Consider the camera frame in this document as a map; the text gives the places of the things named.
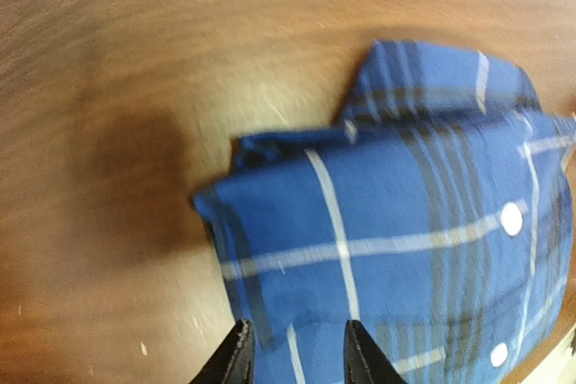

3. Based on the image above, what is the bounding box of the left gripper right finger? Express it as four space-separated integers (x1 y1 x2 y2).
344 320 405 384

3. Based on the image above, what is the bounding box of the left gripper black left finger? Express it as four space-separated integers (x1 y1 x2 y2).
193 318 255 384

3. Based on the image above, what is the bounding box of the blue plaid long sleeve shirt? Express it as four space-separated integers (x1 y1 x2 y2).
193 40 575 383

